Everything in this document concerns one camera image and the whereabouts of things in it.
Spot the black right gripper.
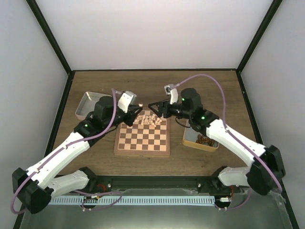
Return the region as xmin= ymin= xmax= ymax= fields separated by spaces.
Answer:
xmin=148 ymin=99 xmax=192 ymax=120

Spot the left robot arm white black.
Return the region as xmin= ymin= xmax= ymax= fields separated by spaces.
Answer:
xmin=12 ymin=92 xmax=142 ymax=214

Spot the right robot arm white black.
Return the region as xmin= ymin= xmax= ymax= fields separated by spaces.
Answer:
xmin=148 ymin=86 xmax=285 ymax=196

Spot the wooden chess board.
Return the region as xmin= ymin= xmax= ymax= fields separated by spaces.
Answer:
xmin=114 ymin=108 xmax=170 ymax=156

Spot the dark brown chess pieces pile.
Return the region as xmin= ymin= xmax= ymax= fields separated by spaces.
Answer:
xmin=196 ymin=134 xmax=215 ymax=147

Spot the yellow metal tin tray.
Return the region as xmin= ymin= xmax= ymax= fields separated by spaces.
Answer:
xmin=182 ymin=121 xmax=220 ymax=152

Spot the pink metal tin tray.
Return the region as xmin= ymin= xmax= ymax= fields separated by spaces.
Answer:
xmin=75 ymin=92 xmax=110 ymax=120

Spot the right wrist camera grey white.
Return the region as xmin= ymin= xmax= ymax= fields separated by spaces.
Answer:
xmin=164 ymin=84 xmax=179 ymax=104

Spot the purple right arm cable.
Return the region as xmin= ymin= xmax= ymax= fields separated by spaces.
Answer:
xmin=175 ymin=73 xmax=283 ymax=212

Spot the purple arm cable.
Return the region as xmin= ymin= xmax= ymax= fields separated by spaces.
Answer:
xmin=175 ymin=73 xmax=283 ymax=212
xmin=10 ymin=88 xmax=124 ymax=214

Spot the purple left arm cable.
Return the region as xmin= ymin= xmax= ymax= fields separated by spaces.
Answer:
xmin=10 ymin=88 xmax=124 ymax=214

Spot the black aluminium frame rail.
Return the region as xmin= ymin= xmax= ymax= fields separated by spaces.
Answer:
xmin=90 ymin=175 xmax=283 ymax=191

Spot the light blue slotted cable duct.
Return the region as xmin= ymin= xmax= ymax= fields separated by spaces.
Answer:
xmin=49 ymin=196 xmax=215 ymax=206

